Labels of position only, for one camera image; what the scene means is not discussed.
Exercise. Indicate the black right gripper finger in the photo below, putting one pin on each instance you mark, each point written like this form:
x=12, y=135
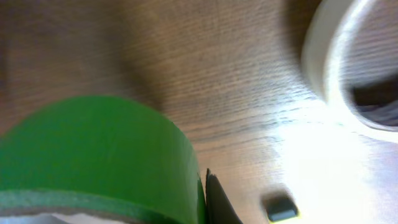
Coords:
x=219, y=208

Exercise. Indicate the green tape roll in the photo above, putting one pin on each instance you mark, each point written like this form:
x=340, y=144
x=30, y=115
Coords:
x=104, y=156

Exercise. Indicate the white tape roll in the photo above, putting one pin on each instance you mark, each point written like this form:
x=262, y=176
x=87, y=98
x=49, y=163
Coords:
x=331, y=31

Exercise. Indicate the yellow box cutter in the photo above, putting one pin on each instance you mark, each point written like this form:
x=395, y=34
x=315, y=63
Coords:
x=280, y=208

